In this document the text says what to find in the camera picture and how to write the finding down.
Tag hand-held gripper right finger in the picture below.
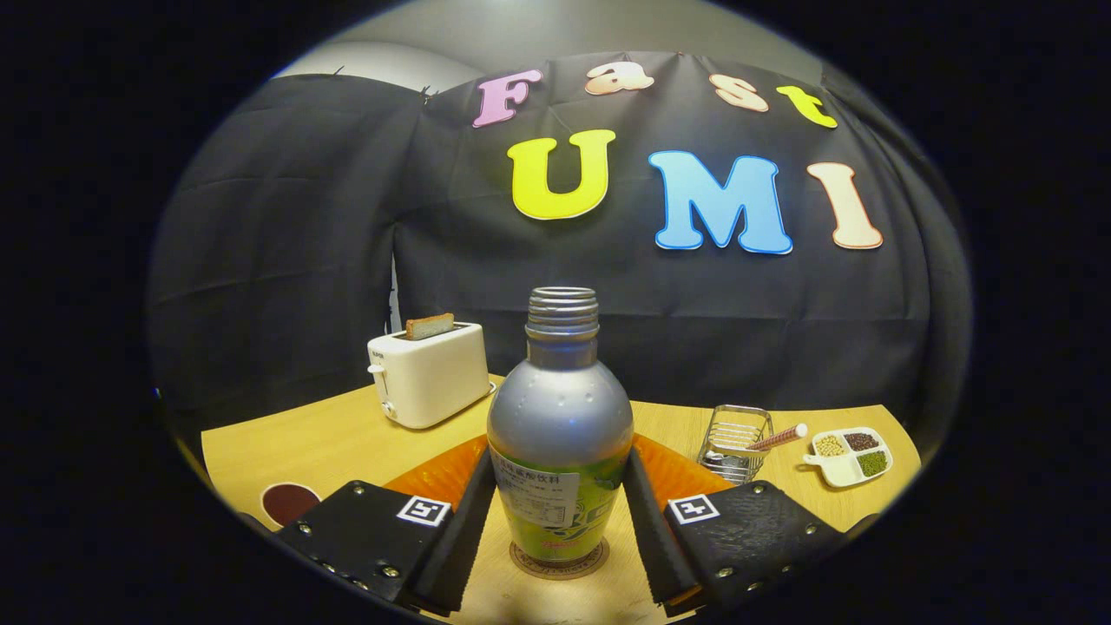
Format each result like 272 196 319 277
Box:
621 433 873 619

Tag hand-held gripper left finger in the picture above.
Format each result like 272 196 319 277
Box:
273 433 499 617

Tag round wooden coaster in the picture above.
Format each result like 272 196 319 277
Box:
508 536 611 581

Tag silver bottle with green label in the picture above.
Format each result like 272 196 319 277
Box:
485 286 635 563

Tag cream cup with wooden handle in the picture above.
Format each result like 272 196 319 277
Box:
260 482 325 529

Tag wooden table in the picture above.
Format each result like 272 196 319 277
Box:
201 374 924 625

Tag red striped stick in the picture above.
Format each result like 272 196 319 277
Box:
746 422 809 453

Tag cream toaster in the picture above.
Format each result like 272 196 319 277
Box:
366 322 496 431

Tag white divided dish with beans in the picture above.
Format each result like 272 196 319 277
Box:
801 425 895 489

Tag bread slice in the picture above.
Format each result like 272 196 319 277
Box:
404 312 457 342

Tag wire mesh basket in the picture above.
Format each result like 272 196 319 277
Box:
696 404 776 485

